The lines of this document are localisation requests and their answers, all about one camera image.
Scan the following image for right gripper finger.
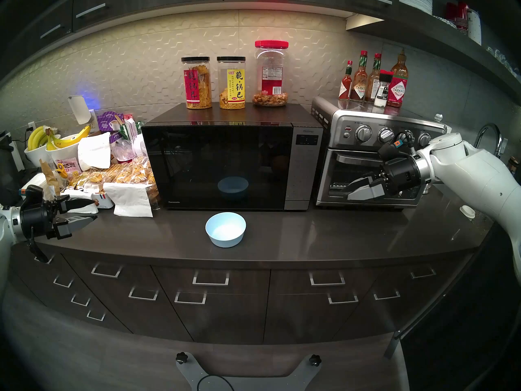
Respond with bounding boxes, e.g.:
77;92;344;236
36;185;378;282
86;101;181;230
342;175;381;191
347;184;386;202

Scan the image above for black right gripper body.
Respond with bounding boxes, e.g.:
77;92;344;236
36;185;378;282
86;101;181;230
379;156;422;196

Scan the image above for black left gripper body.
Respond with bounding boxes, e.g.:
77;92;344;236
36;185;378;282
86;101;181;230
20;198;72;241

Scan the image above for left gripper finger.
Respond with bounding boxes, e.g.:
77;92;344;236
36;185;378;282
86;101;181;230
61;199;99;214
59;215;98;239

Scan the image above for light blue bowl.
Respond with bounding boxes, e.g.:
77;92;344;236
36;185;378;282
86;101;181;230
205;212;247;248

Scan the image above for black Panasonic microwave body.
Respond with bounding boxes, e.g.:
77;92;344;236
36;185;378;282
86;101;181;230
141;102;324;211

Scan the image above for crumpled white paper towel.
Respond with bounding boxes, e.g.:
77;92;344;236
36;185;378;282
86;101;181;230
61;188;101;215

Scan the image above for biscuit box with French flag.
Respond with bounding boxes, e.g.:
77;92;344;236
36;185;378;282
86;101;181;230
92;192;115;210

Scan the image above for clear bag of madeleines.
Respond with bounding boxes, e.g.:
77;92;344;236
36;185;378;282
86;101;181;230
69;169;107;191
107;156;157;191

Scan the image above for pink Korean snack pack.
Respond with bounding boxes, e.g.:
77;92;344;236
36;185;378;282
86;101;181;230
57;158;82;179

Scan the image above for brown paper snack bag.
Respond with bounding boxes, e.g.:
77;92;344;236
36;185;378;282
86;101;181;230
39;159;60;199

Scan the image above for white paper napkin on basket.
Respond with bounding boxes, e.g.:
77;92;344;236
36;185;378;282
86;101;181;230
103;182;154;218

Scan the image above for black coffee machine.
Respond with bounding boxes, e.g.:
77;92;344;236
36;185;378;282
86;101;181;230
0;132;23;207

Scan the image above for large white paper napkin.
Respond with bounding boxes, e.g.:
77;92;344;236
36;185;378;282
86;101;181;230
77;132;112;171

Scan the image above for stainless steel toaster oven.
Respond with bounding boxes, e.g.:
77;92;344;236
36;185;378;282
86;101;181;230
311;96;452;208

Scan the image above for yellow banana bunch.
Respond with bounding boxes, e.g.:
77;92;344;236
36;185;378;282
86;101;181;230
46;125;91;151

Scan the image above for red cup with plastic wrap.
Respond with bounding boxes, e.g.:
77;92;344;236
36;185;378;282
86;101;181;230
113;138;136;163

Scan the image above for greenish banana bunch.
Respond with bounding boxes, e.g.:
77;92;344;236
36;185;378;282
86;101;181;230
26;125;51;152

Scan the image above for large Tabasco bottle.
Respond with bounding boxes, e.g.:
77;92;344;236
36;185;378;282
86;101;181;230
387;49;409;108

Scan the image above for white shaker with red cap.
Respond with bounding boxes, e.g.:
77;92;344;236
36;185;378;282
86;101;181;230
374;70;394;108

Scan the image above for purple snack bag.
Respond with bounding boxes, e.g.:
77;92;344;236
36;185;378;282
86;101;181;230
97;112;124;133

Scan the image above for orange-brown Tabasco bottle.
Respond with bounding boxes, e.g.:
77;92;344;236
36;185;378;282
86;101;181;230
350;51;369;102

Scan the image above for green Tabasco bottle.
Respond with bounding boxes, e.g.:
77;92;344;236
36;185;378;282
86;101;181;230
365;53;382;103

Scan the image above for colourful sachet packets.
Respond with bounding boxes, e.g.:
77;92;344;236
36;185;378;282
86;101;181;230
123;114;142;142

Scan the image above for small red Tabasco bottle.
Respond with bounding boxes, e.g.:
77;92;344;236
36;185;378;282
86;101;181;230
339;60;353;101

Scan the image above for chrome kitchen faucet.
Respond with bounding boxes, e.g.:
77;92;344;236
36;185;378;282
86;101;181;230
473;123;503;158

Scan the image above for clear jar with red lid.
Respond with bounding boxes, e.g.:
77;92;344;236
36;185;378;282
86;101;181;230
252;40;289;107

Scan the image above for snack jar with yellow label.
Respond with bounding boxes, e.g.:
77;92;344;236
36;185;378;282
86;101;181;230
217;56;246;110

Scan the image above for stack of white cups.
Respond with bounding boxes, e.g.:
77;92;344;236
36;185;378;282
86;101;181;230
467;8;482;45

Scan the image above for stack of red cups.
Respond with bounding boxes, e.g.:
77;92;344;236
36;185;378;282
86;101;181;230
445;2;469;32

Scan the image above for snack jar with red label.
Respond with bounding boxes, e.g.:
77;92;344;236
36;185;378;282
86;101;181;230
181;57;213;110

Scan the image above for black dishwasher front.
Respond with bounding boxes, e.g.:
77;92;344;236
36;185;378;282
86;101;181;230
383;223;521;391

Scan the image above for dark wood drawer cabinet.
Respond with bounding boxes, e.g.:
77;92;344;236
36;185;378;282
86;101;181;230
8;239;477;346

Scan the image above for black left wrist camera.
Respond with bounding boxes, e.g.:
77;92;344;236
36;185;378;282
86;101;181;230
24;185;45;207

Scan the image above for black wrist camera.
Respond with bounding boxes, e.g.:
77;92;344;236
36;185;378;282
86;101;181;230
378;141;412;160
24;185;45;207

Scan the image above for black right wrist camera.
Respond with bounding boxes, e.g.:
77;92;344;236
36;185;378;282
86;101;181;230
378;141;412;160

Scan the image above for black left wrist cable loop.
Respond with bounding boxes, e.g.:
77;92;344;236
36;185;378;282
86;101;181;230
28;227;49;264

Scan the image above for white wall plug-in device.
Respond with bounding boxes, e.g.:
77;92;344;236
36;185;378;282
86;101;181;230
67;95;92;125

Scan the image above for dark wooden wall shelf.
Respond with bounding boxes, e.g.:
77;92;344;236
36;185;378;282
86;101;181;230
346;0;521;105

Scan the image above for black cable on base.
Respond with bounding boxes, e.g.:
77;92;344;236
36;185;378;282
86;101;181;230
197;374;236;391

